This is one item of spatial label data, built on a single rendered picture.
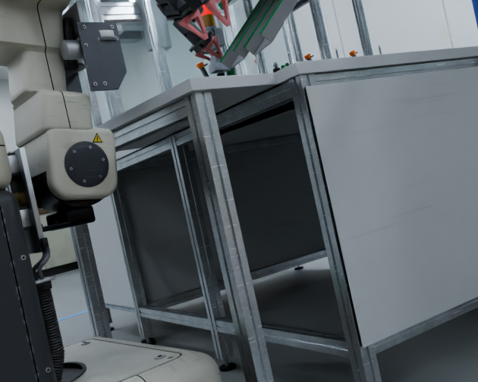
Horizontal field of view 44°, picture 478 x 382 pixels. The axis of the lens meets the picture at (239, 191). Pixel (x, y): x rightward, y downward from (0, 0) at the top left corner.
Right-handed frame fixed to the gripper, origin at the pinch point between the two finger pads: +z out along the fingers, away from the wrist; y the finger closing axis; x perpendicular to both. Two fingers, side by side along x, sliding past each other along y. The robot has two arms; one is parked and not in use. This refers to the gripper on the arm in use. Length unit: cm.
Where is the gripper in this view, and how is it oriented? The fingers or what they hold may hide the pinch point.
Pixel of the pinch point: (217, 57)
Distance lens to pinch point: 219.7
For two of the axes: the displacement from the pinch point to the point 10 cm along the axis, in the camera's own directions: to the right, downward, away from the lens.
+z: 6.9, 6.3, 3.5
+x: -4.9, 7.7, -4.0
